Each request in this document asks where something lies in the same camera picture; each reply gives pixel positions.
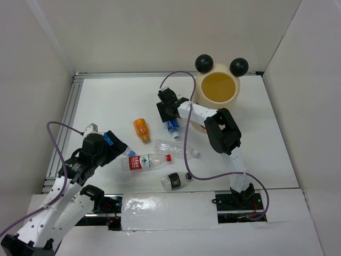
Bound blue label bottle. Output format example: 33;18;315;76
166;118;180;140
103;132;136;157

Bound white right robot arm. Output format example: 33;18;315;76
157;88;255;210

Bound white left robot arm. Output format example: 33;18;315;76
1;131;128;255

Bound cream bin with black ears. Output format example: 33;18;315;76
190;54;249;135

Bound red label plastic bottle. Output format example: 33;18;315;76
121;154;172;171

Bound small orange plastic bottle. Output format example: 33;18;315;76
133;118;150;143

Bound clear unlabelled plastic bottle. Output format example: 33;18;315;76
154;139;199;159

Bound black label small bottle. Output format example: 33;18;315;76
161;172;192;192

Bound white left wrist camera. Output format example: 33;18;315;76
83;123;98;138

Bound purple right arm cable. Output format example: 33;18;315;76
159;70;270;221

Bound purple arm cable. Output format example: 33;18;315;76
159;70;270;221
0;121;85;235

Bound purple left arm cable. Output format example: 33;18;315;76
0;121;85;235

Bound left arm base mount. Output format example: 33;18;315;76
76;195;123;231

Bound aluminium frame rail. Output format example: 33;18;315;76
46;71;267;194

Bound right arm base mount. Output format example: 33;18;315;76
211;193;267;224

